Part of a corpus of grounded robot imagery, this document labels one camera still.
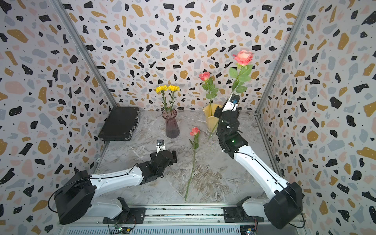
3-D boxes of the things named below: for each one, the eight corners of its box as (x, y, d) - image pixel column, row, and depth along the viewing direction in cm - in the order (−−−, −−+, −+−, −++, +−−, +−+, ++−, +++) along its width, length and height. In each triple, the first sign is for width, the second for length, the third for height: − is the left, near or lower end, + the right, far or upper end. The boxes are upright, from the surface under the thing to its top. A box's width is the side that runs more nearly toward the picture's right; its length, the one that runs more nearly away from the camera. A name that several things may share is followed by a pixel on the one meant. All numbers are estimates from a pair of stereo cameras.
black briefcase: (101, 141, 105) (96, 136, 100) (116, 112, 124) (112, 106, 119) (132, 141, 105) (128, 136, 100) (142, 112, 124) (139, 106, 119)
